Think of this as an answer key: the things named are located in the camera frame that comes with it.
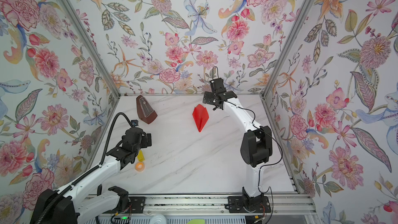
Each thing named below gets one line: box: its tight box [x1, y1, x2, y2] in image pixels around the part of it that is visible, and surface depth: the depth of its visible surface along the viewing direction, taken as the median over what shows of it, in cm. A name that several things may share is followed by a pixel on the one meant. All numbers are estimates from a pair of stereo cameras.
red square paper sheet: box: [192, 103, 210, 133], surface depth 108 cm
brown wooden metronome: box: [136, 94, 158, 125], surface depth 101 cm
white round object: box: [149, 213, 167, 224], surface depth 67 cm
